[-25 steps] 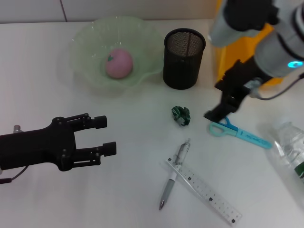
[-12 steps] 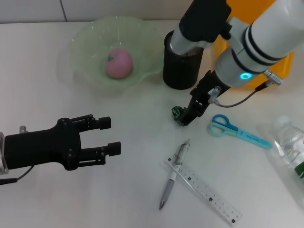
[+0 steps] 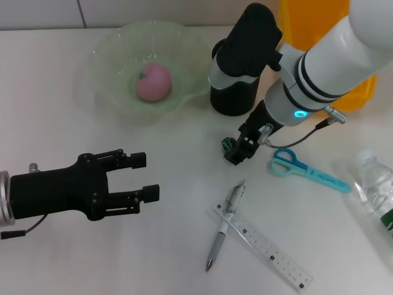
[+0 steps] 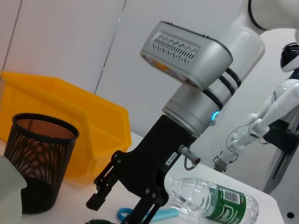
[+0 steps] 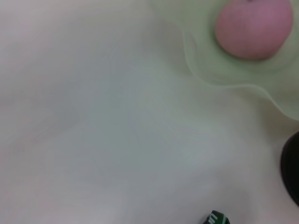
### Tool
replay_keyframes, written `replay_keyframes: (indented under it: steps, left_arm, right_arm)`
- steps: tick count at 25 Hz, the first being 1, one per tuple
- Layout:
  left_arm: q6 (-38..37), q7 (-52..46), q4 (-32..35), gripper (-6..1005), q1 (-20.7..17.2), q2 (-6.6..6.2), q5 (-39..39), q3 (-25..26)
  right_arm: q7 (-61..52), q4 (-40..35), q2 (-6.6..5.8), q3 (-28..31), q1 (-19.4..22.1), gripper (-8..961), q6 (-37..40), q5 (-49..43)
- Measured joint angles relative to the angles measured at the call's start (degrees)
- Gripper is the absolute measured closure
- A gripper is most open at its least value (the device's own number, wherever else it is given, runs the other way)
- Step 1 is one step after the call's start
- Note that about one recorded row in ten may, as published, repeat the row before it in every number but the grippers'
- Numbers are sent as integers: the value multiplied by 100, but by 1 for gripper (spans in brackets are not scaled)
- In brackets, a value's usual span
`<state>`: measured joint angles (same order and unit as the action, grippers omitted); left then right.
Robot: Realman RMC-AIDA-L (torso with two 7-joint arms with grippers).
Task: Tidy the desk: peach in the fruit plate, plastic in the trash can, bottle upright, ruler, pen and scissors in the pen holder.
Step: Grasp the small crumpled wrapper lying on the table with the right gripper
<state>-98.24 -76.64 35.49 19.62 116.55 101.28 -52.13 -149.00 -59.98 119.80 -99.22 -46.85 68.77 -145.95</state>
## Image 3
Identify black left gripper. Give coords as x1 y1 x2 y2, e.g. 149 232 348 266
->
10 149 161 221

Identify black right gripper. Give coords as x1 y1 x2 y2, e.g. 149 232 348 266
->
223 100 282 167

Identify green plastic wrapper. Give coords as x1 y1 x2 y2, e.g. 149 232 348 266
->
220 137 239 152

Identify blue scissors with sheath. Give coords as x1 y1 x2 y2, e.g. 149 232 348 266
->
269 147 352 194

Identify white grey ballpoint pen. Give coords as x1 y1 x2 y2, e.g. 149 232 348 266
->
204 179 247 273

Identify pink peach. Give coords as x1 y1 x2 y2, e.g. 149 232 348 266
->
136 62 173 103

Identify transparent plastic ruler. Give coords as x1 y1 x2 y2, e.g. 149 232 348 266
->
212 202 314 291

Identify clear water bottle green label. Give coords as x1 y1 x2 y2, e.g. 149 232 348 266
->
352 149 393 239

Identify black mesh pen holder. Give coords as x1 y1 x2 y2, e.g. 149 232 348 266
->
210 41 262 117

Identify green glass fruit plate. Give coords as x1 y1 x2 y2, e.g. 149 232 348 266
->
88 20 213 120

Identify yellow plastic bin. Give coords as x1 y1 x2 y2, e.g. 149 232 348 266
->
278 0 379 112

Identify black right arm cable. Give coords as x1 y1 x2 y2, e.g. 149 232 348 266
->
257 105 347 150

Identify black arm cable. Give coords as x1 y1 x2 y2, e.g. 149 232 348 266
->
257 105 347 150
0 163 49 241

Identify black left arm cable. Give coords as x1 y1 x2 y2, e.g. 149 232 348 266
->
0 163 49 241

